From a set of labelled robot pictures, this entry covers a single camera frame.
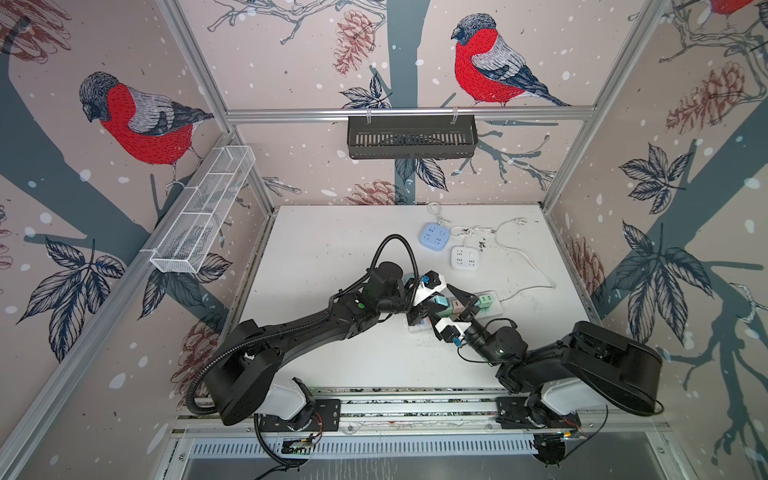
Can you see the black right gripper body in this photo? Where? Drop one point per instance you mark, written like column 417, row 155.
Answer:
column 479, row 339

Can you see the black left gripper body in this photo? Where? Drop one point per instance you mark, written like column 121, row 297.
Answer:
column 414, row 312

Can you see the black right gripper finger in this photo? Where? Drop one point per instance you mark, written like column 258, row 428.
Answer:
column 472, row 313
column 463, row 302

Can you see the light green charger plug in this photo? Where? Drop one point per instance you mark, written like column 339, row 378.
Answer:
column 486, row 300

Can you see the teal charger plug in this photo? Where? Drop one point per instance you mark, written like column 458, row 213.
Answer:
column 443, row 307

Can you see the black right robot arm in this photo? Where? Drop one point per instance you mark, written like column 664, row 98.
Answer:
column 588, row 367

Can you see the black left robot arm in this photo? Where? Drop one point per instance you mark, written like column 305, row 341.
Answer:
column 237, row 381

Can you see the white multicolour power strip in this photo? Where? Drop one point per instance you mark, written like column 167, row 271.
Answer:
column 495, row 311

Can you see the white square power socket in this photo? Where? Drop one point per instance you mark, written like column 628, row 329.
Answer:
column 464, row 258

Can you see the blue square power socket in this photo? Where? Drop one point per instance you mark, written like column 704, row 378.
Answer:
column 434, row 236

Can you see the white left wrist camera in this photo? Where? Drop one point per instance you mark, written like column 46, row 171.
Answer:
column 428, row 285

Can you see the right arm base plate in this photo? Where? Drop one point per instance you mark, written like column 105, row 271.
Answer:
column 515, row 413

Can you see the aluminium mounting rail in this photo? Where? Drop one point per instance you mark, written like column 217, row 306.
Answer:
column 365, row 411

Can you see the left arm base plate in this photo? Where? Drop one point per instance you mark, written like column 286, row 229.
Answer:
column 320, row 416

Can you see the black wire basket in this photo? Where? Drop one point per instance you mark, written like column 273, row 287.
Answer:
column 412, row 137

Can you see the white wire mesh shelf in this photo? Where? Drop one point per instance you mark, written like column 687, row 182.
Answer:
column 194, row 231

